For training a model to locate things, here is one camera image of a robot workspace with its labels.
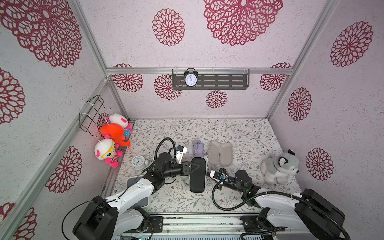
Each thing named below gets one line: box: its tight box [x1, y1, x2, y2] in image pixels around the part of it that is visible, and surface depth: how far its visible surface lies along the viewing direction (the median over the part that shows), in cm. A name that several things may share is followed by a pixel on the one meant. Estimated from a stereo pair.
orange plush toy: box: [100, 123, 131, 148], surface depth 91 cm
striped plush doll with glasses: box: [94, 134, 123, 168], surface depth 82 cm
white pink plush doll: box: [106, 113, 133, 137], surface depth 97 cm
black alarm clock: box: [184, 67, 199, 88], surface depth 92 cm
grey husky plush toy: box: [261, 149, 299, 186], surface depth 78 cm
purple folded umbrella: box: [192, 139, 204, 157], surface depth 100 cm
